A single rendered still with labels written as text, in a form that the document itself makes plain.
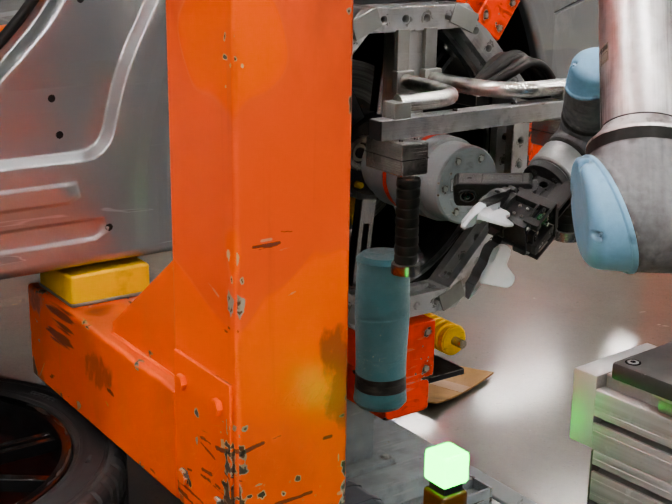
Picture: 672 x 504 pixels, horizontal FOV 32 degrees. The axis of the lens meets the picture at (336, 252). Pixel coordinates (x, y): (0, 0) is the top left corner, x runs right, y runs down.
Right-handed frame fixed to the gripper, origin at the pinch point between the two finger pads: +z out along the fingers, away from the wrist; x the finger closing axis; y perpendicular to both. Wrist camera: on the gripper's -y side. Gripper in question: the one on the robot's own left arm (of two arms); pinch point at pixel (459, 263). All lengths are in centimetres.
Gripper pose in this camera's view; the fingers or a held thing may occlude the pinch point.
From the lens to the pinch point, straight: 163.1
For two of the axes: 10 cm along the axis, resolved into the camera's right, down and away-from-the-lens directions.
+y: 7.8, 4.0, -4.8
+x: 1.2, 6.5, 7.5
